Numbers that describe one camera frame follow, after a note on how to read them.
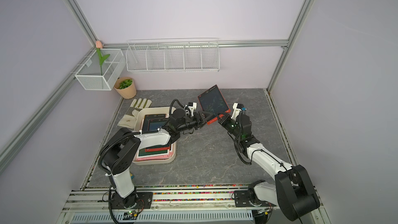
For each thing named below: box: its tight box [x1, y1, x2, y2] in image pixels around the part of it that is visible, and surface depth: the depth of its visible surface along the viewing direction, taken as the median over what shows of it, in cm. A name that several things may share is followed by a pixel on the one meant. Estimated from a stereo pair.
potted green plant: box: [114, 76, 137, 100], surface depth 111 cm
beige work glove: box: [117, 98, 153, 129], surface depth 109 cm
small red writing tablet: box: [197, 84, 232, 125], surface depth 88 cm
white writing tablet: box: [136, 147, 171, 159], surface depth 89 cm
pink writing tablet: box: [135, 143, 174, 162], surface depth 88 cm
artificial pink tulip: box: [95, 40, 111, 76], surface depth 92 cm
